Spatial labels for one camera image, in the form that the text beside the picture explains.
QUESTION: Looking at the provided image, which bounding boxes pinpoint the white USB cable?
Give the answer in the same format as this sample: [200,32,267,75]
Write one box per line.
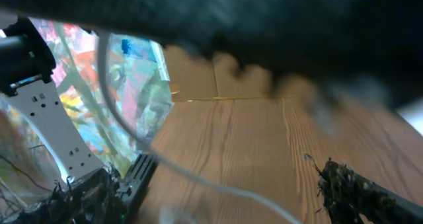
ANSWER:
[97,30,303,224]

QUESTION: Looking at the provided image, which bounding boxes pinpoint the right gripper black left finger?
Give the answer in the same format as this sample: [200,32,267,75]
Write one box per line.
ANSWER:
[1,168,121,224]

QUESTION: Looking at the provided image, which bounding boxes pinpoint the black mounting rail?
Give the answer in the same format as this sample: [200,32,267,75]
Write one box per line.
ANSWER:
[116,154,158,224]

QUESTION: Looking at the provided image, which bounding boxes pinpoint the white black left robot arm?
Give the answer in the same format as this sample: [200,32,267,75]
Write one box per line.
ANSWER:
[1,0,422,128]

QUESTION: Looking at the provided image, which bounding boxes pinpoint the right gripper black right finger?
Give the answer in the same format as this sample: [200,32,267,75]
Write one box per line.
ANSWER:
[316,160,422,224]

